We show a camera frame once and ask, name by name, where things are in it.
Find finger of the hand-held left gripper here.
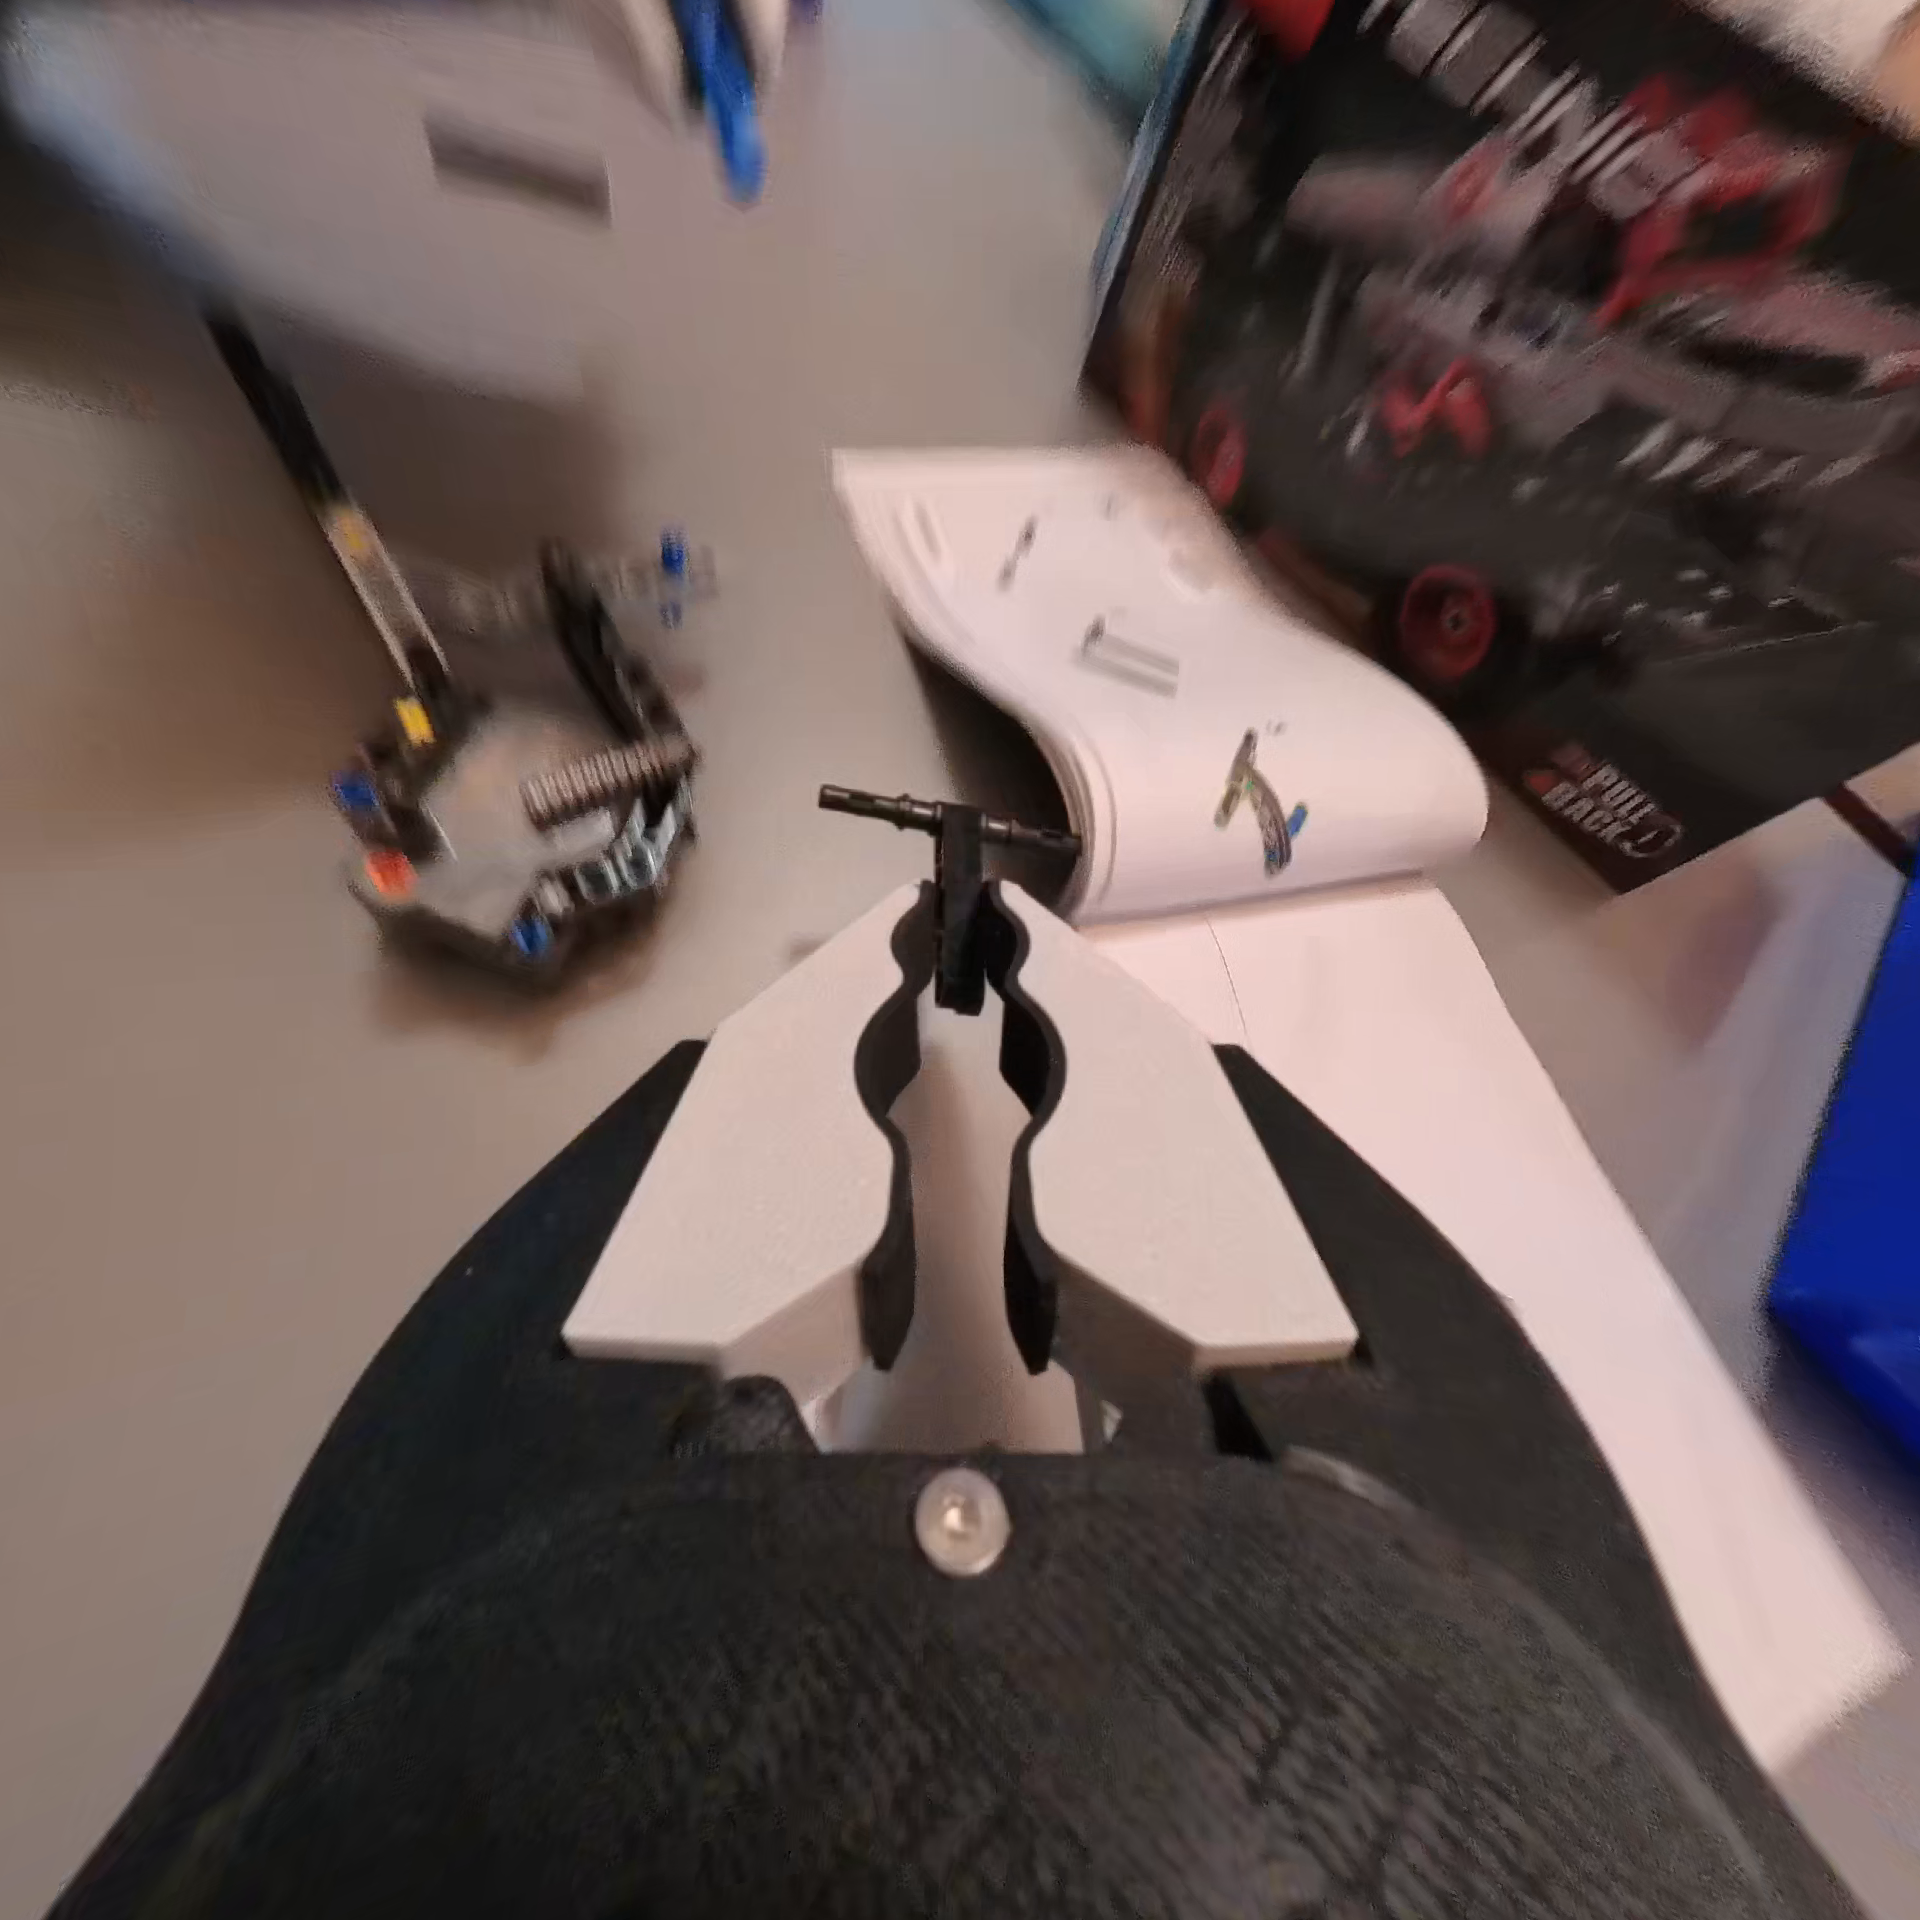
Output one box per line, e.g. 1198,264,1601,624
0,0,667,401

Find open instruction booklet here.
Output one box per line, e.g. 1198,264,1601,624
828,438,1897,1776

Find partly built toy chassis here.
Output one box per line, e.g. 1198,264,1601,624
198,300,711,985

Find black toy car set box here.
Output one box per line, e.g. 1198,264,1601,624
1077,0,1920,899

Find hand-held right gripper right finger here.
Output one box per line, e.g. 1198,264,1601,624
994,878,1363,1451

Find nested blue storage bins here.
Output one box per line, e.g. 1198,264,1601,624
1758,862,1920,1435

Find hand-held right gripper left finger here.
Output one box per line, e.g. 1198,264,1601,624
564,883,924,1455

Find black toy axle pin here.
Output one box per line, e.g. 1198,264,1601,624
816,780,1086,860

